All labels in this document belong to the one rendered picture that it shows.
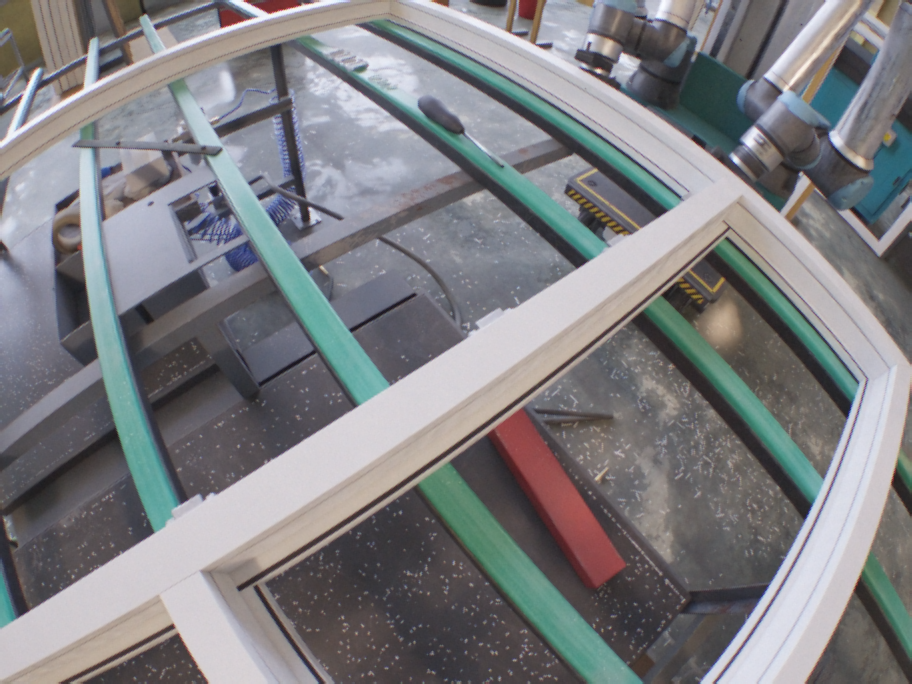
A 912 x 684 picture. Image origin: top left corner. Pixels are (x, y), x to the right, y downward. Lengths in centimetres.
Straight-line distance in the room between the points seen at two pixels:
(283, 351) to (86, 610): 58
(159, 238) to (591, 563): 77
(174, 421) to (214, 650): 56
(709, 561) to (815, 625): 111
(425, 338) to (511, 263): 99
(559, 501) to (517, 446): 10
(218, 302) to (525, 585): 46
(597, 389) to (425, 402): 120
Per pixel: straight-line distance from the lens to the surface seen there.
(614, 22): 104
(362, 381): 41
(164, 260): 62
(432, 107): 73
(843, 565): 52
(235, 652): 33
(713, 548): 158
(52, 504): 98
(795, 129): 93
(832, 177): 130
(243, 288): 56
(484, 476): 67
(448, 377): 34
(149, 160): 121
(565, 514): 65
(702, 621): 79
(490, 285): 161
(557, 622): 40
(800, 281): 76
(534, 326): 38
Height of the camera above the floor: 124
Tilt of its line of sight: 59 degrees down
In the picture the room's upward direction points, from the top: 11 degrees clockwise
